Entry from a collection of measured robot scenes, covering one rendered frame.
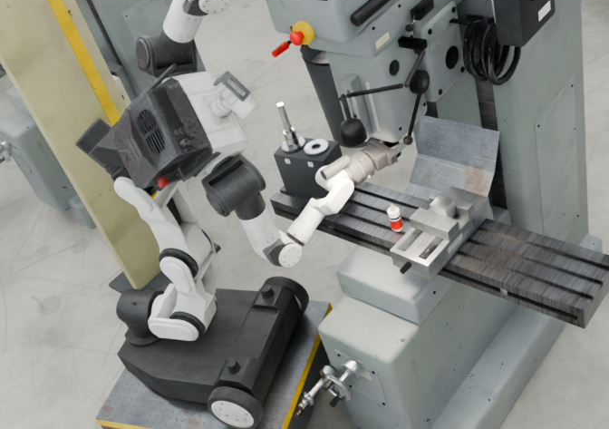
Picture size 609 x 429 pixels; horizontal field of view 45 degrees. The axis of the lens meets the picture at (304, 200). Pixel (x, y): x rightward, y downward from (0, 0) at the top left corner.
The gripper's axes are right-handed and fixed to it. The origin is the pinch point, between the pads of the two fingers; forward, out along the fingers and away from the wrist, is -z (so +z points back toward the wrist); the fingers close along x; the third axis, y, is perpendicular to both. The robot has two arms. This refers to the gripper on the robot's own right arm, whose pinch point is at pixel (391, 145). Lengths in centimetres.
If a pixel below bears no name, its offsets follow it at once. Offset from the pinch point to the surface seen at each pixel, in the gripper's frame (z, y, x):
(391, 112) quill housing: 5.2, -19.9, -11.2
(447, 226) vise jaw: 0.9, 21.3, -21.9
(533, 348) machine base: -28, 106, -24
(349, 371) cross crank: 44, 62, -13
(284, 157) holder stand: 17, 14, 45
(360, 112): 11.4, -21.5, -5.0
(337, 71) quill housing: 10.5, -32.0, 3.4
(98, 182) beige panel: 66, 52, 160
